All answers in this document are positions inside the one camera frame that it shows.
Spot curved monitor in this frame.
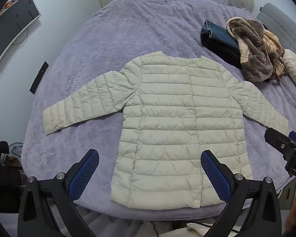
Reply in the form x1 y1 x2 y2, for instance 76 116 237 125
0 0 42 62

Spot white cloth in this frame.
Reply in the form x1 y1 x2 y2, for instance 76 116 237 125
186 223 215 236

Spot black strip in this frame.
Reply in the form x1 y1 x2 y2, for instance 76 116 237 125
30 61 49 94

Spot folded blue jeans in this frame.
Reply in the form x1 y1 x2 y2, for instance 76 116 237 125
200 20 240 52

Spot brown fleece garment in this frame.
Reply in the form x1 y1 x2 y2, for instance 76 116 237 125
226 17 274 83

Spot cream quilted puffer jacket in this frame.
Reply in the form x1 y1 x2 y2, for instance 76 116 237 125
43 51 289 210

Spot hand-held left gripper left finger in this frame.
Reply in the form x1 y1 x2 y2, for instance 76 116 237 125
17 149 100 237

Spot black cable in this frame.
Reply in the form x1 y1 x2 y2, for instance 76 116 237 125
150 220 159 237

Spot grey quilted headboard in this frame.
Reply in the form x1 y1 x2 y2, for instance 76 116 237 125
257 3 296 55

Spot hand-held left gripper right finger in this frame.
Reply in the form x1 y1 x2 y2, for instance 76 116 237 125
200 149 283 237

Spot purple embossed blanket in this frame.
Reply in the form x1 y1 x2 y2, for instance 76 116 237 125
22 0 296 221

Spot black folded garment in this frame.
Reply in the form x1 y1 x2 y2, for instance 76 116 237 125
201 33 243 70

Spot cream striped garment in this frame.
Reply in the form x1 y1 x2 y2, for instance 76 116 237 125
261 28 286 80

